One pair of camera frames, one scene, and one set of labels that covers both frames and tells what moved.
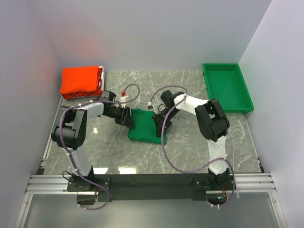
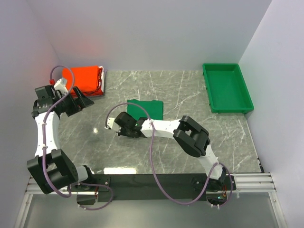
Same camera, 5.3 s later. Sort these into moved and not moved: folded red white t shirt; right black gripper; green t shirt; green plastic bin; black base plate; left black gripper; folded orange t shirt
Moved: green t shirt; left black gripper; right black gripper
Not moved: folded orange t shirt; black base plate; folded red white t shirt; green plastic bin
